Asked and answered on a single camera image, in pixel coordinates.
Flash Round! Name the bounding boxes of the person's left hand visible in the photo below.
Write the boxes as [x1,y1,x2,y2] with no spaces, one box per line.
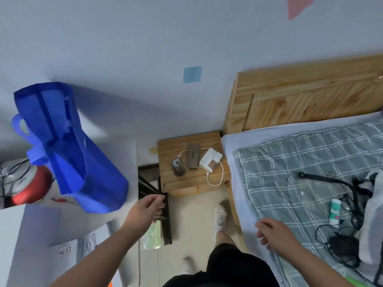
[122,194,167,237]

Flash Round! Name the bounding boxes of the person's right hand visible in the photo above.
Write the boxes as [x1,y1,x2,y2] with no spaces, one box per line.
[255,219,300,258]

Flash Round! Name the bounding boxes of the person's left forearm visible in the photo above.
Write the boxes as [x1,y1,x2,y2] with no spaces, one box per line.
[48,225,136,287]

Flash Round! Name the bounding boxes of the person's right forearm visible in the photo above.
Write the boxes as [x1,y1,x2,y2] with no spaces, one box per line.
[277,242,358,287]

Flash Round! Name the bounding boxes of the green patterned packet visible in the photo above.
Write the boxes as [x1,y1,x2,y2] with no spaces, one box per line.
[143,222,162,251]

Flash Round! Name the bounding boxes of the black shorts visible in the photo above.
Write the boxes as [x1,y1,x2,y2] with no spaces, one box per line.
[162,243,280,287]

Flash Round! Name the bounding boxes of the white right shoe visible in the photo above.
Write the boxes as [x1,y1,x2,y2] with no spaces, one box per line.
[212,204,228,242]

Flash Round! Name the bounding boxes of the white shoe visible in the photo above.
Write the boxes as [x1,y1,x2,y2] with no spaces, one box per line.
[179,258,193,275]
[212,204,228,242]

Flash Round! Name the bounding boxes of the wooden nightstand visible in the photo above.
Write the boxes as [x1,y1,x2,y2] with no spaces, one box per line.
[157,131,231,198]

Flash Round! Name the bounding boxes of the white left shoe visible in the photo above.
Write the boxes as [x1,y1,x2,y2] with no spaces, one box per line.
[179,258,193,275]

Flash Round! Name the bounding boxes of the clear plastic bag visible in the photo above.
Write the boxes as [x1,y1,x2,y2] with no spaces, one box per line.
[288,173,352,220]

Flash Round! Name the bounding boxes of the white papers with binder clips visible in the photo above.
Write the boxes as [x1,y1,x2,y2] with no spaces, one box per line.
[49,223,112,287]

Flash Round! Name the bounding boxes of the white power bank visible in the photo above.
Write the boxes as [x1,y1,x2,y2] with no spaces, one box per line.
[199,148,223,173]

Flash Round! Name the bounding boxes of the white green tube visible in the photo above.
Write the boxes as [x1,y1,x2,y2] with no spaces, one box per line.
[329,199,342,226]

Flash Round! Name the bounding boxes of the grey plaid quilt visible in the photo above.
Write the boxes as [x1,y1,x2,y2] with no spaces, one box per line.
[233,118,383,287]

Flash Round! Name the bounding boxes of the white bed sheet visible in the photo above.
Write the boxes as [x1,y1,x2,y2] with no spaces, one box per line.
[221,112,383,287]

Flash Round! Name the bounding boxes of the white plastic bag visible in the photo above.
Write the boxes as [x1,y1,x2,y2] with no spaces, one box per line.
[358,169,383,265]

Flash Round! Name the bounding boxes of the blue fabric tote bag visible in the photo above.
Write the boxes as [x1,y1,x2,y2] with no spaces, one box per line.
[11,82,129,214]

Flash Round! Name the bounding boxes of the red round pot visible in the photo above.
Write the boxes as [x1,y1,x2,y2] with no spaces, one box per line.
[10,165,54,206]

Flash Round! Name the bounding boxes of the wooden headboard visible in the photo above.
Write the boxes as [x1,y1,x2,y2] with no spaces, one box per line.
[223,54,383,135]

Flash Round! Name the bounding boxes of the white charging cable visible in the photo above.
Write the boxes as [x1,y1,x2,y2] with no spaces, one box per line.
[177,148,224,187]

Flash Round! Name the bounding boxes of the black charger with cable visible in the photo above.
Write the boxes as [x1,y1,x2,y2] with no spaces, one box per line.
[315,225,361,269]

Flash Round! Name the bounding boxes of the black strap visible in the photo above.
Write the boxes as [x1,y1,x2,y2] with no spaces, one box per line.
[296,172,373,198]

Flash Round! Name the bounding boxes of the blue wall sticker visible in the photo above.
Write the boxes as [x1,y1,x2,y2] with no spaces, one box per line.
[183,66,203,84]

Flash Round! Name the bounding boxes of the black cables bundle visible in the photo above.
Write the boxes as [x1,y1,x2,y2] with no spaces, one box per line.
[0,160,32,198]

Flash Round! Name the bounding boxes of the pink wall sticker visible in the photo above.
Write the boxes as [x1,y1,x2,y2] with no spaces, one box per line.
[288,0,315,21]

